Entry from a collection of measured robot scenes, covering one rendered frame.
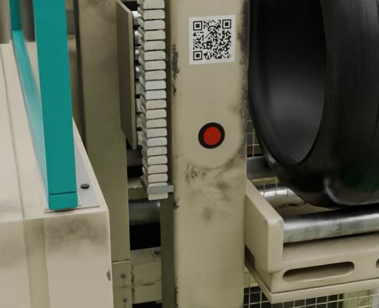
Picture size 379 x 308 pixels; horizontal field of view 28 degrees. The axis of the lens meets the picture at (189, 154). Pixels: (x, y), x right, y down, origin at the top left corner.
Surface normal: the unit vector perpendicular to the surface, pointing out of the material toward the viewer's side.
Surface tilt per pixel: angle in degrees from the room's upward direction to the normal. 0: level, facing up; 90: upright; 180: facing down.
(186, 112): 90
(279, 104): 52
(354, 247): 0
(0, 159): 0
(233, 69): 90
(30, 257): 90
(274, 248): 90
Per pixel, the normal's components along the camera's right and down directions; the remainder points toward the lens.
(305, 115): 0.18, -0.40
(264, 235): -0.97, 0.10
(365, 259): 0.25, 0.34
